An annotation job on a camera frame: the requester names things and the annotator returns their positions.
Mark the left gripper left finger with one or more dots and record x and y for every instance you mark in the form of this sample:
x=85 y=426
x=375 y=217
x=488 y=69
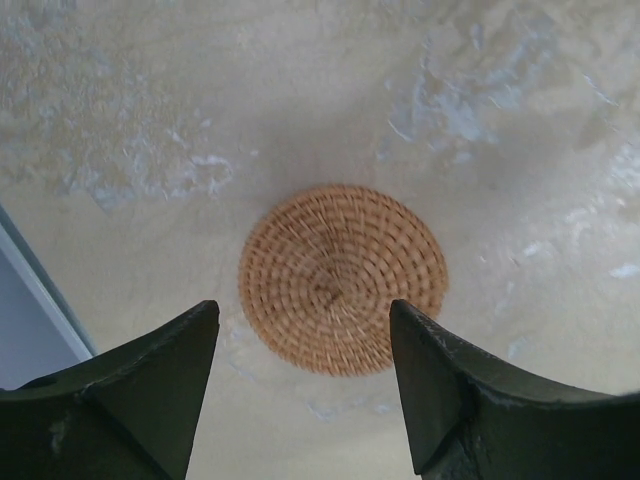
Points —
x=129 y=413

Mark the woven rattan coaster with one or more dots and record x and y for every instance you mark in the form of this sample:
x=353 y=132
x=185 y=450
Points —
x=318 y=273

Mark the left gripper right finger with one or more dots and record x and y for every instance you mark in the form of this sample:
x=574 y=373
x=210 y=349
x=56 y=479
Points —
x=470 y=415

